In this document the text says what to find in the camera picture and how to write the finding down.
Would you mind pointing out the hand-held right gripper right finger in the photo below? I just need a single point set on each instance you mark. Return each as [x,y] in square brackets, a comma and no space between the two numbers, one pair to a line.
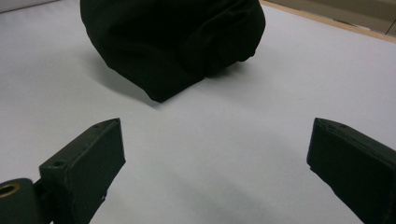
[353,165]

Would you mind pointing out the beige cabinet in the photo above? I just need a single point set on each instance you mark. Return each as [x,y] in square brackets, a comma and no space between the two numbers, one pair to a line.
[342,11]

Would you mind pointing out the black cloth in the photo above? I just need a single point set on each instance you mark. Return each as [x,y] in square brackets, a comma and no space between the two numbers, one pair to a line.
[168,43]

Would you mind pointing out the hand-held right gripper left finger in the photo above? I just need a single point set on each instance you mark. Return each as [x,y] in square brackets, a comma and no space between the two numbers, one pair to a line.
[84,168]

